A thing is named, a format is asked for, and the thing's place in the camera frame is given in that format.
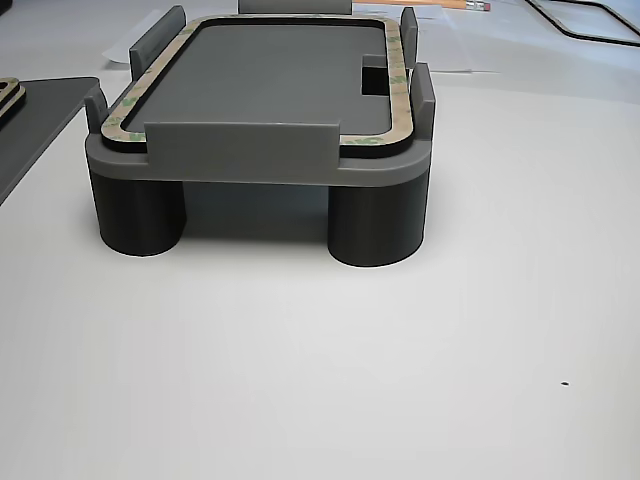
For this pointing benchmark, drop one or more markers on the white paper sheet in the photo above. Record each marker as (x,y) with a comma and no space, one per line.
(125,45)

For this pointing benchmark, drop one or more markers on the tan adhesive rectangular frame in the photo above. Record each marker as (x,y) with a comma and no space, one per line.
(400,100)
(15,100)

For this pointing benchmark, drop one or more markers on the dark grey tray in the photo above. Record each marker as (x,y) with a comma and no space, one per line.
(45,125)

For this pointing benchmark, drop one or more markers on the black thin gasket loop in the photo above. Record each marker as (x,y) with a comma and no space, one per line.
(600,37)

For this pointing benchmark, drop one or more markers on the yellow pencil with eraser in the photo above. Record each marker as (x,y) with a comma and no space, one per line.
(475,6)

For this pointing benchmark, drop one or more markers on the gray rectangular frame holder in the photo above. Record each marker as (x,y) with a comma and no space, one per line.
(250,165)

